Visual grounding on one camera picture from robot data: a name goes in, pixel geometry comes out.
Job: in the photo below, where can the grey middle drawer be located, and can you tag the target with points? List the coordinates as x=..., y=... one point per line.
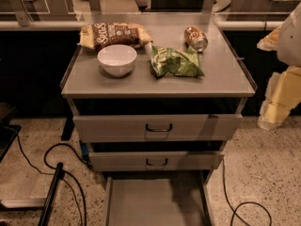
x=155, y=161

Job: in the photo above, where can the brown yellow snack bag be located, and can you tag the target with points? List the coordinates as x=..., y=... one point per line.
x=100, y=35

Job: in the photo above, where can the green chip bag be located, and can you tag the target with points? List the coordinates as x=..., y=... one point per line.
x=166, y=60

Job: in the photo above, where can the dark object at left edge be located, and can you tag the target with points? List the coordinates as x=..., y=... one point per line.
x=8, y=131

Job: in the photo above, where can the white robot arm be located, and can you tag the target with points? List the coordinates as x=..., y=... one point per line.
x=289, y=39

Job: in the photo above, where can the grey drawer cabinet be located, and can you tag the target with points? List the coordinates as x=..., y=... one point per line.
x=223, y=89

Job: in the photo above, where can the black bar on floor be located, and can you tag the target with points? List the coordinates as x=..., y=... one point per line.
x=47, y=207

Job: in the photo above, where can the white ceramic bowl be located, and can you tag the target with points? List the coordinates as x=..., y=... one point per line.
x=117, y=60

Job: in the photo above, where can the grey drawer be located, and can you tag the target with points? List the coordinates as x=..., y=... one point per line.
x=155, y=161
x=141, y=128
x=180, y=200

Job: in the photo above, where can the white horizontal rail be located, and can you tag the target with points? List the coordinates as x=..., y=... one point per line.
x=70, y=25

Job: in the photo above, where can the orange soda can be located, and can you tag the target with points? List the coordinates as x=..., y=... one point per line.
x=195, y=38

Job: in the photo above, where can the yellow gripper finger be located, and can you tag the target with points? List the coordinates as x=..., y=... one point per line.
x=269, y=42
x=283, y=94

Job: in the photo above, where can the grey bottom drawer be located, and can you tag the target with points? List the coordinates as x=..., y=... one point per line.
x=180, y=200

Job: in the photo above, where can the grey top drawer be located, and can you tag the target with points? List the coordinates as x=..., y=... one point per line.
x=141, y=128

